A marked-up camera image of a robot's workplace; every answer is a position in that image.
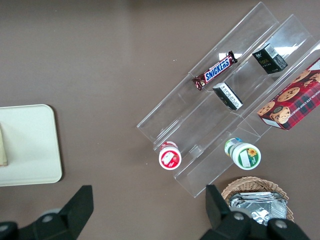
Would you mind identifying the clear acrylic stepped stand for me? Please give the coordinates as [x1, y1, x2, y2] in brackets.
[136, 1, 320, 199]

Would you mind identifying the small black box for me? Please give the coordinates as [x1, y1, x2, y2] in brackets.
[212, 82, 244, 112]
[251, 42, 289, 75]

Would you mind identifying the Snickers chocolate bar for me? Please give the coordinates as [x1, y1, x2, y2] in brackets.
[191, 50, 239, 92]

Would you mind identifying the triangular sandwich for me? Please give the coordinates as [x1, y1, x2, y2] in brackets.
[0, 121, 9, 167]

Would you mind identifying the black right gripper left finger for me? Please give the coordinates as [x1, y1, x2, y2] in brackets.
[0, 184, 95, 240]

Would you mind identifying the red chocolate chip cookie box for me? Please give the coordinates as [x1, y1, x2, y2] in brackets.
[256, 57, 320, 132]

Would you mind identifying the cream rectangular tray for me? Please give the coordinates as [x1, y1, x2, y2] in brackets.
[0, 103, 63, 187]

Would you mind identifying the stack of foil trays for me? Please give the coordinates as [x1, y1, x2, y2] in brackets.
[228, 191, 289, 227]

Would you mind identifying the green lid yogurt cup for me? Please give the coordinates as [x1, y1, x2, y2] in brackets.
[223, 137, 263, 171]

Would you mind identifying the light wicker basket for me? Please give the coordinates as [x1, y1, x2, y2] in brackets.
[220, 176, 296, 226]

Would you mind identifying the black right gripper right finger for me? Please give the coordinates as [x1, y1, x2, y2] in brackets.
[199, 184, 311, 240]

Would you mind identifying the red lid yogurt cup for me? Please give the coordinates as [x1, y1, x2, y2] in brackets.
[158, 140, 182, 171]

